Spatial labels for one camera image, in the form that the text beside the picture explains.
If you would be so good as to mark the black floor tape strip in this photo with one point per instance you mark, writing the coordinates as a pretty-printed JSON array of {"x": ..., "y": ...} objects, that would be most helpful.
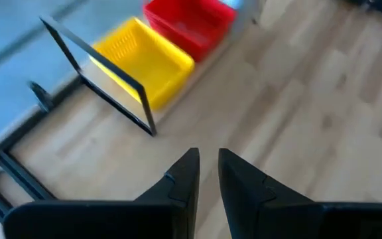
[{"x": 18, "y": 43}]

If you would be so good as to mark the yellow plastic slotted basket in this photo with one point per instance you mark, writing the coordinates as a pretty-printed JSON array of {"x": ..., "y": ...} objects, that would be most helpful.
[{"x": 151, "y": 56}]

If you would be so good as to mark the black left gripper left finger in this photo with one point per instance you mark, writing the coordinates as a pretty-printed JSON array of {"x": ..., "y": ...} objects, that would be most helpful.
[{"x": 177, "y": 192}]

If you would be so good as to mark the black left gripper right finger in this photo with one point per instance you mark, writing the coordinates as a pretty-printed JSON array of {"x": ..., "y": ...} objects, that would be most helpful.
[{"x": 244, "y": 199}]

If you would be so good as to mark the red plastic slotted basket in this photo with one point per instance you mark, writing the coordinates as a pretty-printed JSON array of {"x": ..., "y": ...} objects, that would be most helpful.
[{"x": 191, "y": 26}]

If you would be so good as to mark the black metal shelf frame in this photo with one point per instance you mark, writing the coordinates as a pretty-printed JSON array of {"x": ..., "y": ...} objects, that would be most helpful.
[{"x": 111, "y": 64}]

